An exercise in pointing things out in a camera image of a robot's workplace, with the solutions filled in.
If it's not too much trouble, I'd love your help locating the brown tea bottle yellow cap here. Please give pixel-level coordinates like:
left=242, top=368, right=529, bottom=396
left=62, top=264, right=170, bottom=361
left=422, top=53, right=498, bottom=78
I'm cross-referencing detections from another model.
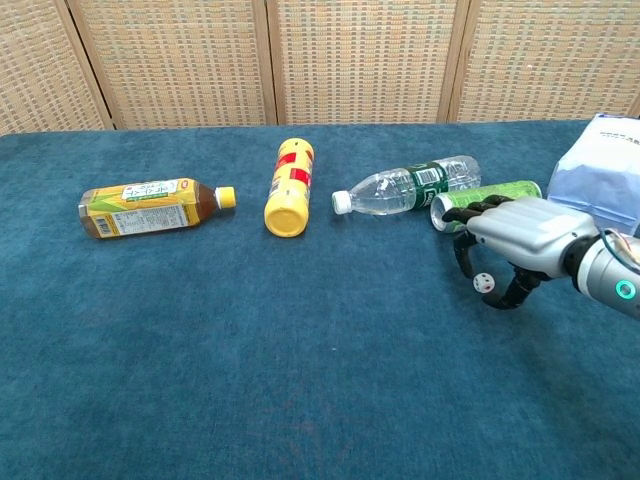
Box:
left=78, top=177, right=238, bottom=240

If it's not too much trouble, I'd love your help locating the yellow bottle red label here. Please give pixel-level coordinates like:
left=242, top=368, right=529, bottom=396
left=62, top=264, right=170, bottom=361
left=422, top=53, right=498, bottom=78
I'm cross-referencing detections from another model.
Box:
left=263, top=138, right=316, bottom=238

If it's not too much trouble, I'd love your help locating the green drink can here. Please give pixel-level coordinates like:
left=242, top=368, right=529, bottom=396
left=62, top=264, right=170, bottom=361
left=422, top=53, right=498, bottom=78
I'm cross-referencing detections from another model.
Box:
left=430, top=180, right=544, bottom=234

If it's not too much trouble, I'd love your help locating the blue table cloth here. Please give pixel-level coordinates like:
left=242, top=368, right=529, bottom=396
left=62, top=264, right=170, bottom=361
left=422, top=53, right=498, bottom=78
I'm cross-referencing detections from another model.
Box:
left=0, top=119, right=640, bottom=480

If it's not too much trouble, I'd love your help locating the clear water bottle green label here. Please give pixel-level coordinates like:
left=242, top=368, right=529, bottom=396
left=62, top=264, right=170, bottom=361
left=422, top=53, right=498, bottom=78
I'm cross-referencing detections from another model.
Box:
left=331, top=155, right=483, bottom=217

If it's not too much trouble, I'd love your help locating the woven folding screen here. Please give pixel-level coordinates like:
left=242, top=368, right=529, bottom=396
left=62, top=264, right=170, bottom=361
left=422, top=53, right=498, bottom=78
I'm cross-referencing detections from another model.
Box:
left=0, top=0, right=640, bottom=136

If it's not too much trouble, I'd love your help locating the white snack bag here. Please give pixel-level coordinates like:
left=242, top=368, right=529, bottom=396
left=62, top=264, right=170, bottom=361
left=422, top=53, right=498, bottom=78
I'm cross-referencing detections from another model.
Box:
left=546, top=113, right=640, bottom=236

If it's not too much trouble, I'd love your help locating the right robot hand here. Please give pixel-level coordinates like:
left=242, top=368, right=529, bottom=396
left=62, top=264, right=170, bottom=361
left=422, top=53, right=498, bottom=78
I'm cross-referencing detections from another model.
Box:
left=440, top=194, right=599, bottom=309

